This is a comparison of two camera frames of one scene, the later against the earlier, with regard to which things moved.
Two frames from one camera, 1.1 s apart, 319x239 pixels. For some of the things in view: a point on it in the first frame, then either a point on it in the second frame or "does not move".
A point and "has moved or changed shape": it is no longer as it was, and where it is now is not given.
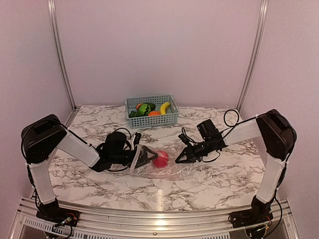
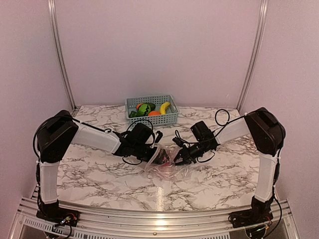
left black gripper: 143,159 -> 158,160
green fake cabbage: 134,114 does not move
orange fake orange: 154,113 does not move
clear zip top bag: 160,161 has moved or changed shape
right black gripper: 190,156 does not move
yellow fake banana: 163,107 does not move
